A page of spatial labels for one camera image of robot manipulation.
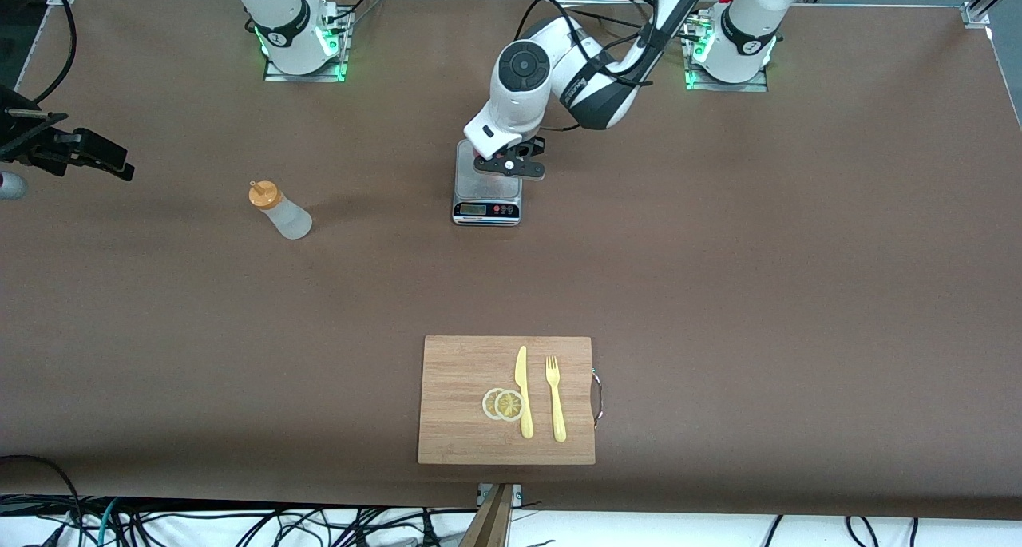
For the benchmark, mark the lemon slice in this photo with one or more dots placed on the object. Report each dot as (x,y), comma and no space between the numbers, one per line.
(509,406)

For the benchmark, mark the aluminium frame profile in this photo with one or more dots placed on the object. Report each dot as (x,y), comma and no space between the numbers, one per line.
(986,4)

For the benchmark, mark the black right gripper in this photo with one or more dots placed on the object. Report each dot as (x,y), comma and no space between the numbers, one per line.
(33,141)

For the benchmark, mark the brown table cover sheet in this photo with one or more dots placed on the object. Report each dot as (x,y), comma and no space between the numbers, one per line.
(239,331)

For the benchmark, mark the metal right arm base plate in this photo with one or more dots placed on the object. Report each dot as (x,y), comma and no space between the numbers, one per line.
(339,64)

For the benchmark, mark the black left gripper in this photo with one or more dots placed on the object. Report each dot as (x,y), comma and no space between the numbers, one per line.
(537,150)

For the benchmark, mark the yellow plastic knife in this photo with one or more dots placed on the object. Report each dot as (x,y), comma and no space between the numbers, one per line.
(523,395)

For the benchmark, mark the small metal bracket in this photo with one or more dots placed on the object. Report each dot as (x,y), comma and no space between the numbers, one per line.
(517,495)

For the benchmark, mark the yellow plastic fork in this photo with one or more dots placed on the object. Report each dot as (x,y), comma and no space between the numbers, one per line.
(556,403)

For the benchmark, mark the translucent sauce bottle orange cap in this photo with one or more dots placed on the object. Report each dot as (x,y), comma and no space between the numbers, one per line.
(287,219)

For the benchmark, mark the silver digital kitchen scale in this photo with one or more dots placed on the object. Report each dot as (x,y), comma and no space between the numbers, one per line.
(488,200)

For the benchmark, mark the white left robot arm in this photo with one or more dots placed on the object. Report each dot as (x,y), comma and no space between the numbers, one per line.
(523,66)

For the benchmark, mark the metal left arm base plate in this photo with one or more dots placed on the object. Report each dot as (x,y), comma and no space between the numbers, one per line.
(693,80)

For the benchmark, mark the wooden post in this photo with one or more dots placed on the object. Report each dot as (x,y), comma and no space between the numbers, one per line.
(489,523)

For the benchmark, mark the wooden cutting board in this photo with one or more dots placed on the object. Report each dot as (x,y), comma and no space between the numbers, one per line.
(455,403)

